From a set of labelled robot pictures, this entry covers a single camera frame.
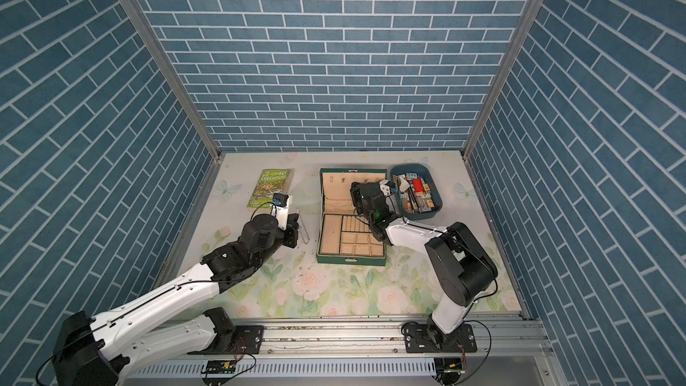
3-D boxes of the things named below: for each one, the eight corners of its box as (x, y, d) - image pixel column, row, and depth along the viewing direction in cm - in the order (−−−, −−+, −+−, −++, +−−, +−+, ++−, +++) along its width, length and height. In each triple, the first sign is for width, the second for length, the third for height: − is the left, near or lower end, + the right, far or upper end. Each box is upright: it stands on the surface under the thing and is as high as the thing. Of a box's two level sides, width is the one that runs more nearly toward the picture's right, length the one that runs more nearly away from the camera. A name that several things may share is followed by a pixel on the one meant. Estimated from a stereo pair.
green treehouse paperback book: (250, 207, 104) (248, 203, 102) (261, 172, 116) (259, 168, 113) (286, 207, 104) (285, 203, 102) (293, 173, 116) (292, 168, 114)
